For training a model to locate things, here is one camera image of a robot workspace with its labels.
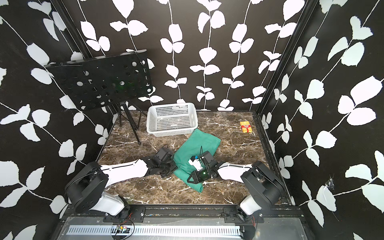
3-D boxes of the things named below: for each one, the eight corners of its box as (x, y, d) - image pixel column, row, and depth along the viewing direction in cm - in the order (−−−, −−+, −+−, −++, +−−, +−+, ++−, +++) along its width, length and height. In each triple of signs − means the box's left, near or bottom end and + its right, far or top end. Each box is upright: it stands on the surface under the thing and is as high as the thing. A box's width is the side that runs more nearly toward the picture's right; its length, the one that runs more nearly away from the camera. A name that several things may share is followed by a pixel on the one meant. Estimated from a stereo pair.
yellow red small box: (242, 132, 111) (242, 130, 109) (239, 123, 117) (240, 121, 115) (252, 132, 111) (253, 131, 109) (249, 123, 117) (250, 121, 115)
